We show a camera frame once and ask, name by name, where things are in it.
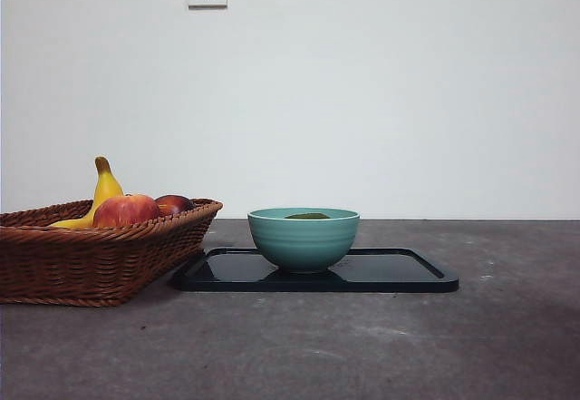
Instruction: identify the green avocado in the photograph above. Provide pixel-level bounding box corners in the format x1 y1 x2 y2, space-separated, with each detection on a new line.
284 210 331 220

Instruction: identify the teal ceramic bowl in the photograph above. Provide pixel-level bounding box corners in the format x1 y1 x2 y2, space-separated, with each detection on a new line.
246 207 362 276

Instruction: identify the dark rectangular tray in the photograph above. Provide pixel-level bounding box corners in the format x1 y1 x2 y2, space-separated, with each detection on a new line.
170 246 459 293

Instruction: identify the brown woven wicker basket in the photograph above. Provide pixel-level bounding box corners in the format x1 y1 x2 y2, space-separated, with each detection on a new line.
0 197 224 307

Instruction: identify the yellow banana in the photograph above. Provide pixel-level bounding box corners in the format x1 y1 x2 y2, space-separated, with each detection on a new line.
48 155 125 229

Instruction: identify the dark red peach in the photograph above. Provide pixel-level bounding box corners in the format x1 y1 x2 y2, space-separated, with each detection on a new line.
153 194 195 216

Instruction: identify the red yellow apple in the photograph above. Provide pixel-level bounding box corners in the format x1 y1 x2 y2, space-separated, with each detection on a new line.
92 193 161 228

